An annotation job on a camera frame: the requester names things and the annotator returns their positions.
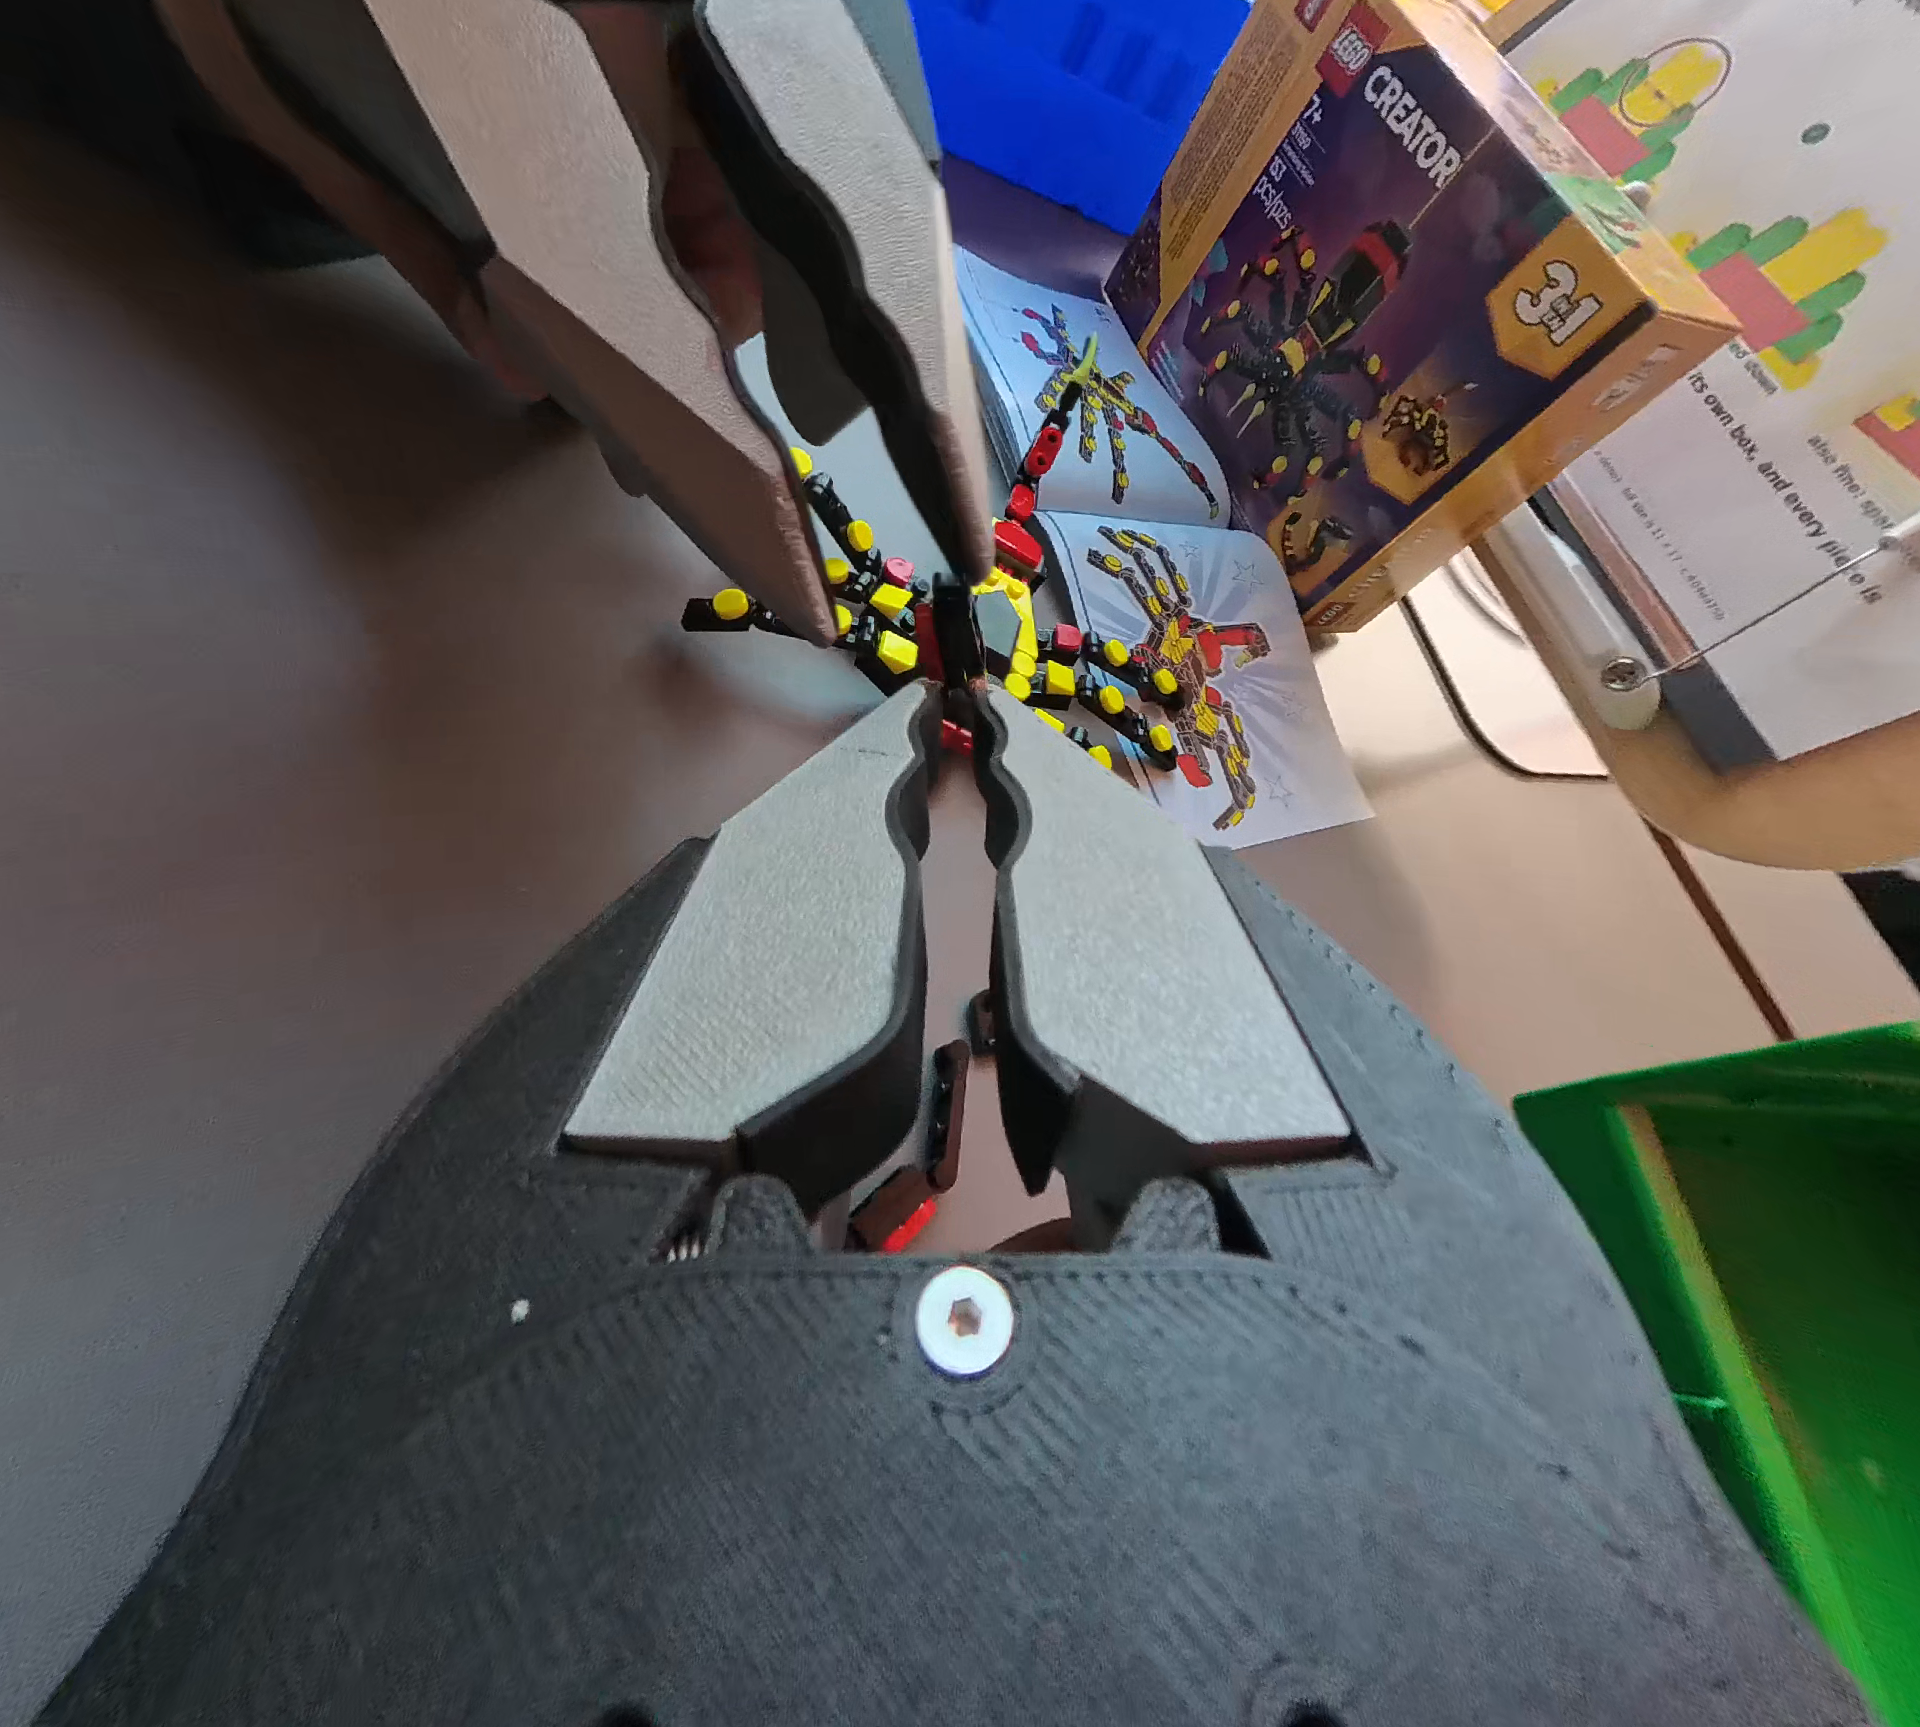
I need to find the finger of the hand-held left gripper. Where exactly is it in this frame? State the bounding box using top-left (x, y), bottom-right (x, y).
top-left (341, 0), bottom-right (840, 645)
top-left (689, 0), bottom-right (997, 585)

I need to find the purple yellow lego set box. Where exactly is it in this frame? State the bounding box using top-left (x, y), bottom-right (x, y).
top-left (1102, 0), bottom-right (1741, 637)

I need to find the wooden board stand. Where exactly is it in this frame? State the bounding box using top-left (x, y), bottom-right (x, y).
top-left (1367, 0), bottom-right (1920, 877)

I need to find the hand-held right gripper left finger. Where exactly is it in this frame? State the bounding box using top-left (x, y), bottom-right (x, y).
top-left (557, 681), bottom-right (935, 1220)

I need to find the person's left hand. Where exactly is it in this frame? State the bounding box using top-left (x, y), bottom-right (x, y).
top-left (142, 0), bottom-right (769, 445)

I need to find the black red lego leg chain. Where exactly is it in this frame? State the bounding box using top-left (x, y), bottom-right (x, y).
top-left (845, 989), bottom-right (999, 1254)

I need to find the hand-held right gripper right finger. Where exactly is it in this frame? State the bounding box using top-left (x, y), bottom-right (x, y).
top-left (973, 683), bottom-right (1355, 1250)

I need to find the metal wire clip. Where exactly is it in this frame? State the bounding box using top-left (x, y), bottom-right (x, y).
top-left (1596, 511), bottom-right (1920, 697)

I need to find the black cable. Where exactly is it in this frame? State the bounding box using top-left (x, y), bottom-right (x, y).
top-left (1398, 599), bottom-right (1613, 783)

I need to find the black yellow lego spider model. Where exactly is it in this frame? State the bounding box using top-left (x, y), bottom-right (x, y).
top-left (682, 383), bottom-right (1201, 783)

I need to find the white printed instruction sheet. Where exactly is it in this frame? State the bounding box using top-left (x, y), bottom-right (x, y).
top-left (1500, 0), bottom-right (1920, 769)

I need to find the green plastic bin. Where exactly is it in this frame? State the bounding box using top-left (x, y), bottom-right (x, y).
top-left (1511, 1025), bottom-right (1920, 1727)

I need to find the white board ledge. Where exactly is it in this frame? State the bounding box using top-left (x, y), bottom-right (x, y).
top-left (1475, 499), bottom-right (1664, 731)

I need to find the blue plastic bin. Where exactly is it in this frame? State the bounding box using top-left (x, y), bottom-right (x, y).
top-left (794, 0), bottom-right (1259, 235)

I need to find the lego instruction booklet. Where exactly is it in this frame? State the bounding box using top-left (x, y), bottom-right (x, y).
top-left (952, 241), bottom-right (1374, 851)

